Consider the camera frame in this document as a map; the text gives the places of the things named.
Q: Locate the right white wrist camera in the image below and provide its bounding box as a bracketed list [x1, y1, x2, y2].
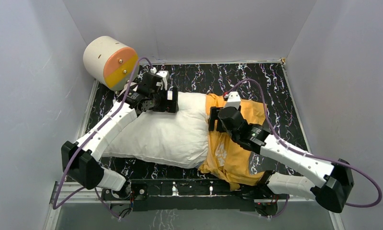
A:
[224, 91, 241, 110]

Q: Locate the blue and yellow pillowcase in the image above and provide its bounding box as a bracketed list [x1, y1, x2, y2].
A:
[198, 93, 271, 192]

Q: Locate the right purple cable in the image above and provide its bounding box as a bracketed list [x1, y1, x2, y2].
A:
[223, 78, 383, 208]

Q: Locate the purple cable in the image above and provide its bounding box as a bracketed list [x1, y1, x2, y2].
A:
[52, 57, 154, 220]
[223, 78, 383, 208]

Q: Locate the white pillow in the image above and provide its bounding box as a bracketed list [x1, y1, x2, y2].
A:
[103, 92, 208, 169]

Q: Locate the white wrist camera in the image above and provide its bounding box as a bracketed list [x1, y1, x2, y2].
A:
[224, 91, 241, 110]
[150, 67, 169, 90]

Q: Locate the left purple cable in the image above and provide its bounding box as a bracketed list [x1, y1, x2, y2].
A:
[52, 57, 154, 220]

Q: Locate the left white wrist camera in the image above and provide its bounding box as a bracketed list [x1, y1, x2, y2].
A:
[150, 67, 169, 90]

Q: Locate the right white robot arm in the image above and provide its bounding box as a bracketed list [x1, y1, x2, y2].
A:
[209, 107, 354, 213]

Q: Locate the aluminium frame rail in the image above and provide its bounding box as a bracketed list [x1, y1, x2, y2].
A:
[50, 181, 338, 205]

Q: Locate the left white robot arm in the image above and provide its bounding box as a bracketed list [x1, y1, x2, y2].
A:
[61, 70, 178, 199]

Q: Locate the white cylinder drawer unit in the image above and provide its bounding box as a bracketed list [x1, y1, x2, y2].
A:
[83, 36, 139, 91]

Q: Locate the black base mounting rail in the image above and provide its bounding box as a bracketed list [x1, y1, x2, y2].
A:
[101, 179, 271, 211]

